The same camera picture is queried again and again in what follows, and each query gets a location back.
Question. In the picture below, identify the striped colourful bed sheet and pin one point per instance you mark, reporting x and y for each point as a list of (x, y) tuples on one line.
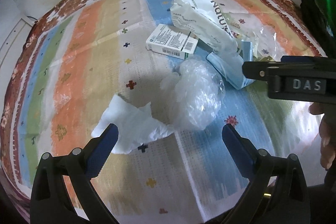
[(86, 56)]

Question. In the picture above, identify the clear plastic wrapper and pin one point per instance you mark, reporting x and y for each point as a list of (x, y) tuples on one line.
[(265, 40)]

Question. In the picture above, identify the clear plastic bag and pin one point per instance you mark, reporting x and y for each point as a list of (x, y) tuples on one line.
[(197, 98)]

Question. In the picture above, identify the cream sachet with red label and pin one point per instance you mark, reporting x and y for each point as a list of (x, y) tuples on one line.
[(236, 26)]

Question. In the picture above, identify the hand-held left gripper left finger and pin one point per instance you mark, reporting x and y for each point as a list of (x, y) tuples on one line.
[(101, 153)]

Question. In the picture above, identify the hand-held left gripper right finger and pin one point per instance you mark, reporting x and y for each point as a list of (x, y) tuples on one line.
[(236, 151)]

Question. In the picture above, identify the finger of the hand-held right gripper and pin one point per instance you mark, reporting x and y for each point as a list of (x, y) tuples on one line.
[(254, 70)]

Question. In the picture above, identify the white and green carton box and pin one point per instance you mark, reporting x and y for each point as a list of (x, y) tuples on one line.
[(170, 41)]

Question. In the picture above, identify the person's right hand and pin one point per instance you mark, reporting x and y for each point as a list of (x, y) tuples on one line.
[(328, 140)]

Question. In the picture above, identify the white tissue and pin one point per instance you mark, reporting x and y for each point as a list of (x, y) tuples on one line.
[(131, 124)]

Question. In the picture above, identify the blue face mask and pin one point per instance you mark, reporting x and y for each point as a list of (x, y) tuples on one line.
[(225, 69)]

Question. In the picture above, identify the white cabinet door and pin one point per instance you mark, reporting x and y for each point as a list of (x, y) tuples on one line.
[(13, 37)]

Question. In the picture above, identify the white plastic package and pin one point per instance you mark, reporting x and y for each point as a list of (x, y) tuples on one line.
[(204, 19)]

